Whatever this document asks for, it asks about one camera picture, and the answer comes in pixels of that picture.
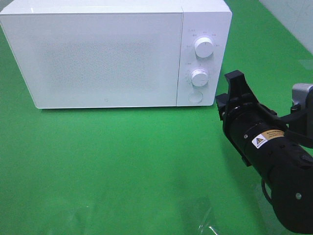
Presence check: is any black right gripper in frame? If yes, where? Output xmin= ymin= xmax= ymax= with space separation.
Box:
xmin=216 ymin=70 xmax=278 ymax=132

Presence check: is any round white door release button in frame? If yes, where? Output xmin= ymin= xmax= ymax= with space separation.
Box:
xmin=188 ymin=91 xmax=203 ymax=103

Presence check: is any white microwave knob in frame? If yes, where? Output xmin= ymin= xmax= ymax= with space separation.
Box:
xmin=194 ymin=37 xmax=214 ymax=58
xmin=191 ymin=69 xmax=209 ymax=87

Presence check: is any white microwave door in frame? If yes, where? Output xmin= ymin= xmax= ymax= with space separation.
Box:
xmin=0 ymin=13 xmax=182 ymax=109

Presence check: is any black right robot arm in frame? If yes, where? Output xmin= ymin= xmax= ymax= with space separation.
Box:
xmin=216 ymin=70 xmax=313 ymax=234

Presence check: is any clear tape strip on table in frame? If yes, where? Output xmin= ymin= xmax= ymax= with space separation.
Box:
xmin=197 ymin=208 xmax=219 ymax=235

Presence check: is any white microwave oven body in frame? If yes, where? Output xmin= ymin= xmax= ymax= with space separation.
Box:
xmin=0 ymin=0 xmax=232 ymax=107

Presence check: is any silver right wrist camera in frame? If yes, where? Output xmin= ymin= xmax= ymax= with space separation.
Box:
xmin=292 ymin=83 xmax=313 ymax=110

